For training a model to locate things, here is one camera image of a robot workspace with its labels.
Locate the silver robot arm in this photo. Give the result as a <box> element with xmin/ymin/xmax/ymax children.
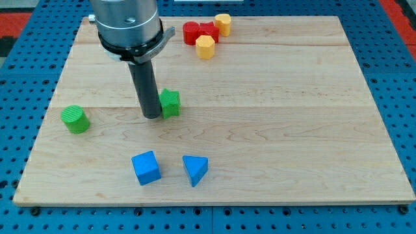
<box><xmin>90</xmin><ymin>0</ymin><xmax>176</xmax><ymax>64</ymax></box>

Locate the green star block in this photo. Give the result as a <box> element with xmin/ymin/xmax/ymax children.
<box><xmin>159</xmin><ymin>88</ymin><xmax>181</xmax><ymax>119</ymax></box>

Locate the blue triangle block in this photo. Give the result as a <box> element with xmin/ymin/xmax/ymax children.
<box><xmin>182</xmin><ymin>155</ymin><xmax>209</xmax><ymax>187</ymax></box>

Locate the yellow hexagon block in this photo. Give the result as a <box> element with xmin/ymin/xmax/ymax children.
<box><xmin>196</xmin><ymin>35</ymin><xmax>215</xmax><ymax>60</ymax></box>

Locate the wooden board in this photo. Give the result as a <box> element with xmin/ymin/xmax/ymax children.
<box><xmin>13</xmin><ymin>16</ymin><xmax>415</xmax><ymax>207</ymax></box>

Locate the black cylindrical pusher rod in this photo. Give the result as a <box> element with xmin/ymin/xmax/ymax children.
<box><xmin>129</xmin><ymin>60</ymin><xmax>162</xmax><ymax>119</ymax></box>

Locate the blue cube block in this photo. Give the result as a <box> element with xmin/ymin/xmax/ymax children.
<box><xmin>131</xmin><ymin>151</ymin><xmax>162</xmax><ymax>186</ymax></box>

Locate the red star block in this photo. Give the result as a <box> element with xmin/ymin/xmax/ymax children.
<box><xmin>199</xmin><ymin>21</ymin><xmax>220</xmax><ymax>43</ymax></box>

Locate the red cylinder block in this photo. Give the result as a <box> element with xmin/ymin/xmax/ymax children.
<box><xmin>182</xmin><ymin>21</ymin><xmax>200</xmax><ymax>46</ymax></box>

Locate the yellow heart block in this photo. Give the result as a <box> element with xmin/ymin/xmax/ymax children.
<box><xmin>214</xmin><ymin>14</ymin><xmax>231</xmax><ymax>37</ymax></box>

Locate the green cylinder block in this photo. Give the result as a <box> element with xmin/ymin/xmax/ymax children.
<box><xmin>60</xmin><ymin>105</ymin><xmax>90</xmax><ymax>134</ymax></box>

